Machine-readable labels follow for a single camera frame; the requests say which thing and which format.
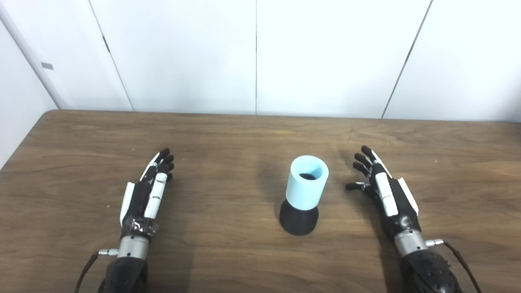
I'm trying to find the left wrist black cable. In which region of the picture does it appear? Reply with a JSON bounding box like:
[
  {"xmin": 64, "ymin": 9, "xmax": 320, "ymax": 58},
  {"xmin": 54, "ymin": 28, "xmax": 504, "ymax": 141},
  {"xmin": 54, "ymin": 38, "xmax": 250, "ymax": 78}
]
[{"xmin": 74, "ymin": 249, "xmax": 119, "ymax": 293}]

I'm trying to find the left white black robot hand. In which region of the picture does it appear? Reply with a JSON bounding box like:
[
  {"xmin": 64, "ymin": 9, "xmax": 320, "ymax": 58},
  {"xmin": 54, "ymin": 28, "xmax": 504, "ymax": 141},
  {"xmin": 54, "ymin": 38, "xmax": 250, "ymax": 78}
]
[{"xmin": 119, "ymin": 148, "xmax": 175, "ymax": 241}]

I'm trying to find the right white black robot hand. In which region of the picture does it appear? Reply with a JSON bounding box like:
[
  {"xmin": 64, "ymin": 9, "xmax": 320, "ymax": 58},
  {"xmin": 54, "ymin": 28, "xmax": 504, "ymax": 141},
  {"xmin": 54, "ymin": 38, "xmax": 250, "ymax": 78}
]
[{"xmin": 346, "ymin": 145, "xmax": 422, "ymax": 240}]

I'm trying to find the light-blue hose piece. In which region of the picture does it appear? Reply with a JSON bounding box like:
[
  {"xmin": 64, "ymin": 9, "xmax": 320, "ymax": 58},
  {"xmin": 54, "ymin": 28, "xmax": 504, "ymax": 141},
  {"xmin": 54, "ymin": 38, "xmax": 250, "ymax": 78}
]
[{"xmin": 286, "ymin": 155, "xmax": 329, "ymax": 210}]

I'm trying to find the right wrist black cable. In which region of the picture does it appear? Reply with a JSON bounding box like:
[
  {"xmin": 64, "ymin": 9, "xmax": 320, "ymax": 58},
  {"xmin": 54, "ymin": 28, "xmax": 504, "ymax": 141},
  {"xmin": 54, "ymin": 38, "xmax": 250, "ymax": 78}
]
[{"xmin": 425, "ymin": 239, "xmax": 484, "ymax": 293}]

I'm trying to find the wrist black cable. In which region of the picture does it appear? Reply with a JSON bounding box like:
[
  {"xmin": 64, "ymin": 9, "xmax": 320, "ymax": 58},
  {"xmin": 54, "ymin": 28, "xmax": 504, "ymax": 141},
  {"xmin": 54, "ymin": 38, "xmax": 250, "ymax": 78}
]
[
  {"xmin": 425, "ymin": 239, "xmax": 484, "ymax": 293},
  {"xmin": 74, "ymin": 249, "xmax": 119, "ymax": 293}
]

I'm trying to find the black flared nozzle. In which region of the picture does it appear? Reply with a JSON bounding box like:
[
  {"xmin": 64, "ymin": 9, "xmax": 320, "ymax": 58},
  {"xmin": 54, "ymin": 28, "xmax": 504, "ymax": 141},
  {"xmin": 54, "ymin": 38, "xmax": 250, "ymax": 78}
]
[{"xmin": 279, "ymin": 199, "xmax": 319, "ymax": 236}]

